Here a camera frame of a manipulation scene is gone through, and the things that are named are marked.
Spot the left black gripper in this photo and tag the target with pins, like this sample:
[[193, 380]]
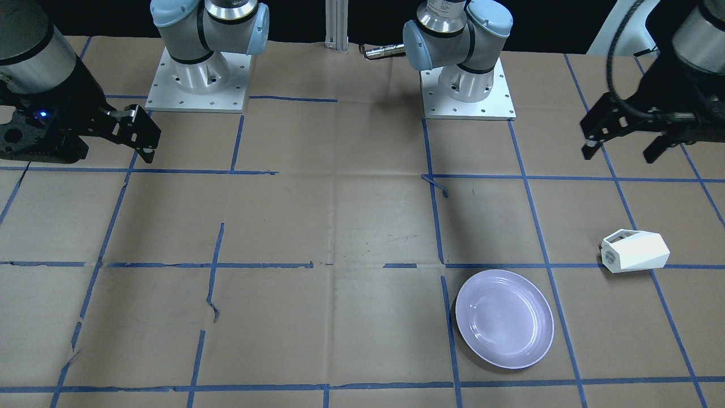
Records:
[[664, 85]]

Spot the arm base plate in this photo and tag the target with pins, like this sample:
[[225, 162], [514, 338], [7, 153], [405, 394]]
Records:
[[217, 85], [438, 104]]

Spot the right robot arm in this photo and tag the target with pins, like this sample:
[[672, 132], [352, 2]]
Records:
[[36, 57]]

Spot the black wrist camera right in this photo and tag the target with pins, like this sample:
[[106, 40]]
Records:
[[22, 141]]

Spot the aluminium frame post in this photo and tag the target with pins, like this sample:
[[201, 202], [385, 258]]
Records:
[[336, 25]]

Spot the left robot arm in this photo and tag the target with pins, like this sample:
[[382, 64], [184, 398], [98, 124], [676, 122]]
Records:
[[467, 37]]

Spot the white faceted cup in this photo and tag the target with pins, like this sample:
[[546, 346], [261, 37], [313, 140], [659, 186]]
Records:
[[631, 250]]

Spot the lavender plate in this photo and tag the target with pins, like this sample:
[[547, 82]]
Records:
[[504, 319]]

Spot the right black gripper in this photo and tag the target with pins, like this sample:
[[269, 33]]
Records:
[[81, 93]]

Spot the metal cable connector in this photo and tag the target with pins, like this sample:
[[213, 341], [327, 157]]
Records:
[[383, 51]]

